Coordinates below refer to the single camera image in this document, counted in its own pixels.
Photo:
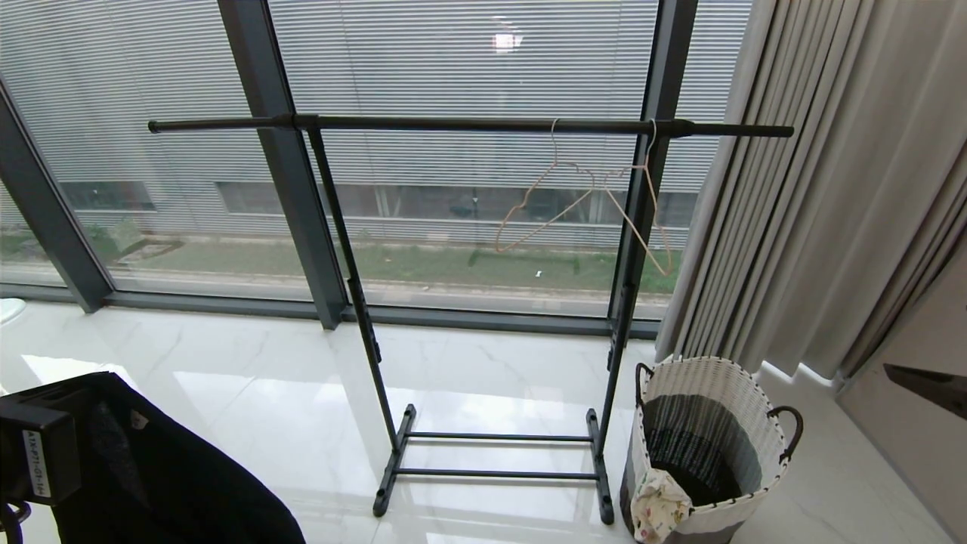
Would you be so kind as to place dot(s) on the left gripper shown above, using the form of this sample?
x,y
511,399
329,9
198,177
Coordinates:
x,y
64,453

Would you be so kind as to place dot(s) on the black garment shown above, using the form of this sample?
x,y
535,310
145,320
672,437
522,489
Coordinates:
x,y
166,476

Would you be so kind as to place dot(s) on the pink clothes hanger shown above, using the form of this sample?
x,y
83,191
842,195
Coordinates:
x,y
557,162
647,165

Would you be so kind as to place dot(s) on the black clothes rack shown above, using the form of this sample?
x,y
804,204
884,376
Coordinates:
x,y
453,125

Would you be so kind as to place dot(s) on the white laundry basket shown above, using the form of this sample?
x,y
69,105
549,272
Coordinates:
x,y
718,393

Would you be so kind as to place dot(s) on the window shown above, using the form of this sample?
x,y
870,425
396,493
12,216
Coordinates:
x,y
151,113

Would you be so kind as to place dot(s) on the cream printed garment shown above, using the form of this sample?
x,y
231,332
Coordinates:
x,y
659,506

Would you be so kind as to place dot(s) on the beige curtain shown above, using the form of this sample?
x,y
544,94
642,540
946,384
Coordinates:
x,y
831,189

